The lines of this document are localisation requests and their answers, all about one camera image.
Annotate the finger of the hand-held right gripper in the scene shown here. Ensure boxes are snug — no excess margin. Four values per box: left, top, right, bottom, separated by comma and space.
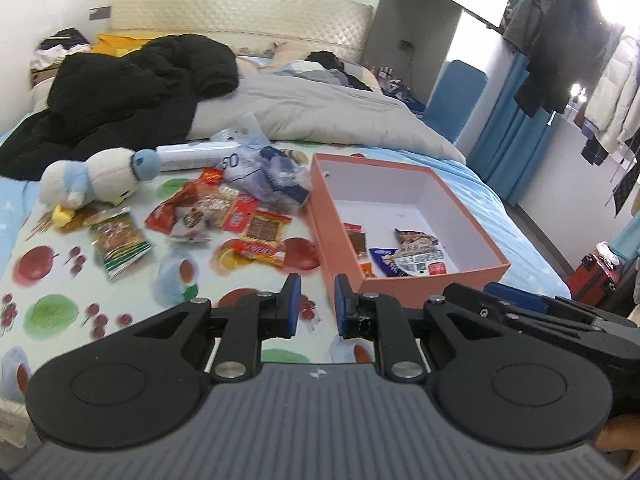
442, 282, 608, 341
482, 282, 601, 317

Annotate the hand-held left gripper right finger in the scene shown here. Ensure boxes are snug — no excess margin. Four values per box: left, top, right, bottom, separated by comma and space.
334, 273, 505, 385

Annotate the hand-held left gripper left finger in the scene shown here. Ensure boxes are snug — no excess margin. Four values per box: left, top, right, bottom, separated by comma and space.
132, 273, 303, 385

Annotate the blue purple snack packet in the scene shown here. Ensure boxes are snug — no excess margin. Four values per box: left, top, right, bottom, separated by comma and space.
369, 246, 403, 277

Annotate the orange cardboard box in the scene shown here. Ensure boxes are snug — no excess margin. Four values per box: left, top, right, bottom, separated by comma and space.
302, 154, 512, 311

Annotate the white silver snack packet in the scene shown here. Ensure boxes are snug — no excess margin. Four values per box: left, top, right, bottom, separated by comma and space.
397, 250, 446, 277

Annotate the dark brown snack packet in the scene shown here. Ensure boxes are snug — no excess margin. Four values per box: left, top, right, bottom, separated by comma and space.
395, 228, 441, 253

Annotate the person's right forearm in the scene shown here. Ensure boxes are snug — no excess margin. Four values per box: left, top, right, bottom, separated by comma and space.
595, 410, 640, 456

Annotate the clear packet of brown snacks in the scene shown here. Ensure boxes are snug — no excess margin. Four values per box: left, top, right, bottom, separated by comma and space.
192, 185, 241, 228

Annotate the red suitcase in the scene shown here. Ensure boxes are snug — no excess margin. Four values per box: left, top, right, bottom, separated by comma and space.
567, 252, 626, 318

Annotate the light blue bed sheet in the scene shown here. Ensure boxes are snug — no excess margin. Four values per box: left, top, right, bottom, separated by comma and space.
0, 125, 572, 301

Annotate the brown square snack packet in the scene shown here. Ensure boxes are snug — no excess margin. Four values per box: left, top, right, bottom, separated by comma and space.
241, 210, 293, 243

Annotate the red label snack packet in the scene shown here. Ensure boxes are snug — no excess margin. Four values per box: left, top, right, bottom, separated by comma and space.
222, 195, 261, 233

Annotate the light blue cloth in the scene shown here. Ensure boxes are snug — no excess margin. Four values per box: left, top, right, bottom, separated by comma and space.
607, 210, 640, 261

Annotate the small clear snack packet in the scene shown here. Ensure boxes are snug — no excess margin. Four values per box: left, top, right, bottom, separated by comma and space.
167, 220, 213, 245

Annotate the printed clear plastic bag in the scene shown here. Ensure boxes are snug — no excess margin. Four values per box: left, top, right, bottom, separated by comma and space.
210, 112, 313, 218

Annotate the fruit print mat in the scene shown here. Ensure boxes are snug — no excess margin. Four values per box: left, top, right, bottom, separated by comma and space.
0, 141, 381, 401

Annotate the patterned hanging scarf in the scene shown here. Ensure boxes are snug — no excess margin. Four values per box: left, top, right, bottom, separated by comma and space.
602, 150, 640, 218

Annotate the red crinkled snack packet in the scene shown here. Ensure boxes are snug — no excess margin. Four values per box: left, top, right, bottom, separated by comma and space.
145, 182, 201, 233

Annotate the blue curtain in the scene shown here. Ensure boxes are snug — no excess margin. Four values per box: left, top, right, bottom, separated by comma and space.
465, 52, 558, 206

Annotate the white spray can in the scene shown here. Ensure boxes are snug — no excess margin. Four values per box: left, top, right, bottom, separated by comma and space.
156, 142, 241, 171

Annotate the green snack packet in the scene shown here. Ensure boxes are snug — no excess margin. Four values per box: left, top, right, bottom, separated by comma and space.
89, 208, 154, 281

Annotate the grey duvet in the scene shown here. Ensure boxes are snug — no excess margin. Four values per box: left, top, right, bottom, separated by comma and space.
187, 71, 467, 163

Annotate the blue chair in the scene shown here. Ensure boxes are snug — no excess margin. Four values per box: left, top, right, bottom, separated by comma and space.
424, 59, 488, 143

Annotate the white hanging jacket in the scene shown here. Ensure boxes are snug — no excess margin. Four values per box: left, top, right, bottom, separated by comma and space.
582, 35, 640, 148

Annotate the white blue plush toy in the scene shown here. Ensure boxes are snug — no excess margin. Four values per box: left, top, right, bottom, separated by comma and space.
40, 147, 162, 226

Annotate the group of small bottles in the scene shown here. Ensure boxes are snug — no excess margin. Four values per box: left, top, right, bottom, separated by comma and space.
372, 64, 416, 98

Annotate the heap of clothes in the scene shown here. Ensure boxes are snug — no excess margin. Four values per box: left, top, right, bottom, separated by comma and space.
272, 51, 381, 92

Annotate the black hanging coat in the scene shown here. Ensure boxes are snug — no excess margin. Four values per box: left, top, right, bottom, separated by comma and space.
515, 0, 626, 116

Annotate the pink pillow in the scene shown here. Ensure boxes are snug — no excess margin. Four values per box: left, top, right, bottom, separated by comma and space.
237, 40, 308, 73

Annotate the black jacket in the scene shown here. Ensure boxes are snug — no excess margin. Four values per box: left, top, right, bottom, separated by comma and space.
0, 34, 240, 181

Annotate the grey wardrobe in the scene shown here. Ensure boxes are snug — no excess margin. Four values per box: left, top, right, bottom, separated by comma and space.
362, 0, 501, 91

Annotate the cream padded headboard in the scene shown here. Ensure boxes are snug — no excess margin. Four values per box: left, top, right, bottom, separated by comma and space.
109, 0, 375, 58

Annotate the cream mattress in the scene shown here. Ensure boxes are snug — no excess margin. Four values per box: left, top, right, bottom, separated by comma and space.
0, 395, 36, 448

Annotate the yellow pillow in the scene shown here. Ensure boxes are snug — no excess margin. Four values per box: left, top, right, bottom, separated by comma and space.
92, 33, 161, 57

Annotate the brown cardboard box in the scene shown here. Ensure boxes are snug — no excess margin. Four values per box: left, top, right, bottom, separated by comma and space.
29, 67, 58, 93

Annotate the pile of clothes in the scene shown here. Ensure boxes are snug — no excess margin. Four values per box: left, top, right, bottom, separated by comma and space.
30, 27, 93, 68

